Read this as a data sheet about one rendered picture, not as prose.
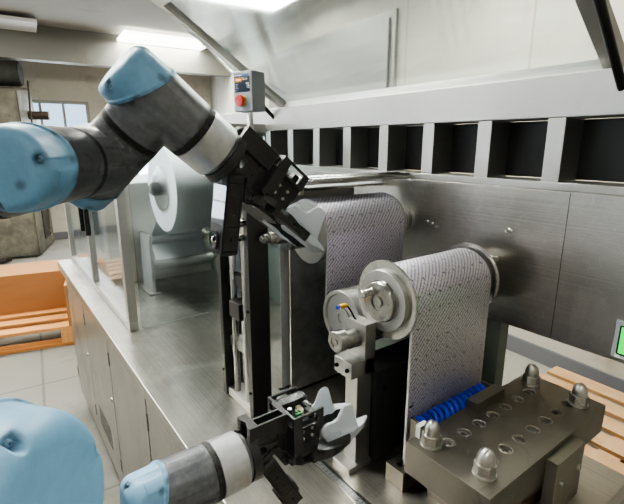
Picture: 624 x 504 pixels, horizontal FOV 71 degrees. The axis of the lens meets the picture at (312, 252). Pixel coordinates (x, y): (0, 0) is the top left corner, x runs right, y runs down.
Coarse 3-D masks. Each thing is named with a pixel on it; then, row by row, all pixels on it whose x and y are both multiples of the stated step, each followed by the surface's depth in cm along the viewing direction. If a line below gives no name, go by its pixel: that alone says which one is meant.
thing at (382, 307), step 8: (368, 288) 81; (376, 288) 79; (384, 288) 78; (376, 296) 80; (384, 296) 78; (392, 296) 77; (368, 304) 82; (376, 304) 80; (384, 304) 78; (392, 304) 77; (368, 312) 82; (376, 312) 80; (384, 312) 79; (392, 312) 77; (376, 320) 81; (384, 320) 79
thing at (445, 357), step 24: (480, 312) 90; (432, 336) 81; (456, 336) 86; (480, 336) 91; (408, 360) 79; (432, 360) 83; (456, 360) 88; (480, 360) 93; (408, 384) 80; (432, 384) 84; (456, 384) 89; (408, 408) 81
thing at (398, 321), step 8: (376, 272) 80; (384, 272) 79; (368, 280) 82; (376, 280) 82; (384, 280) 79; (392, 280) 77; (392, 288) 78; (400, 288) 76; (400, 296) 76; (400, 304) 77; (408, 304) 76; (400, 312) 77; (408, 312) 77; (392, 320) 79; (400, 320) 77; (384, 328) 81; (392, 328) 79
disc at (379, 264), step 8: (376, 264) 81; (384, 264) 80; (392, 264) 78; (368, 272) 83; (392, 272) 78; (400, 272) 77; (360, 280) 86; (400, 280) 77; (408, 280) 76; (360, 288) 86; (408, 288) 76; (408, 296) 76; (416, 296) 75; (360, 304) 87; (416, 304) 75; (416, 312) 75; (408, 320) 77; (416, 320) 76; (376, 328) 84; (400, 328) 79; (408, 328) 77; (384, 336) 82; (392, 336) 81; (400, 336) 79
